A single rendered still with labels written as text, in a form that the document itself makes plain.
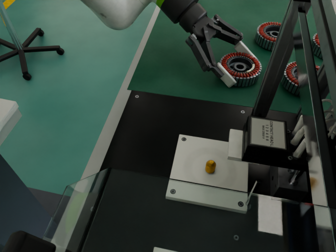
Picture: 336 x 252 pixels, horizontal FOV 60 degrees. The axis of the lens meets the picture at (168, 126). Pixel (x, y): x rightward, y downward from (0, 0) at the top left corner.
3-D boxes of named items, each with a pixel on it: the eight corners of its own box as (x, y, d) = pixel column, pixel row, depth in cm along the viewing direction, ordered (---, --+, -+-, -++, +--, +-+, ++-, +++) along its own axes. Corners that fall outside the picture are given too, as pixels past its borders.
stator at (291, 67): (274, 88, 77) (278, 77, 74) (287, 65, 83) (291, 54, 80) (317, 104, 73) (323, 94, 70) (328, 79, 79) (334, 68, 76)
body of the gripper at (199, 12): (190, 14, 83) (212, 38, 84) (172, 28, 79) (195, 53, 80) (203, -4, 77) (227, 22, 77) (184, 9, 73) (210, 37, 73)
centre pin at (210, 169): (204, 172, 57) (205, 165, 55) (205, 164, 59) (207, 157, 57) (214, 174, 57) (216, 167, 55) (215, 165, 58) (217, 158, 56)
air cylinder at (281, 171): (270, 200, 55) (278, 186, 51) (269, 166, 60) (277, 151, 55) (297, 205, 54) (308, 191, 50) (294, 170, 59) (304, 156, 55)
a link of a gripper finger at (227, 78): (218, 61, 75) (217, 63, 74) (237, 81, 75) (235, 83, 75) (212, 67, 77) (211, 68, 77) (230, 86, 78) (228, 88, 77)
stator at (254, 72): (210, 76, 80) (211, 66, 77) (230, 56, 86) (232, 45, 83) (246, 94, 76) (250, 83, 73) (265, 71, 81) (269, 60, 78)
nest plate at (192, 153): (165, 199, 55) (165, 196, 54) (179, 137, 64) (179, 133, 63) (245, 214, 53) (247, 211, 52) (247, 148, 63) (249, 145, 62)
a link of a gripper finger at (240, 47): (233, 47, 83) (234, 46, 83) (249, 65, 83) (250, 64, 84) (239, 41, 80) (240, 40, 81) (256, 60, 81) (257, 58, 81)
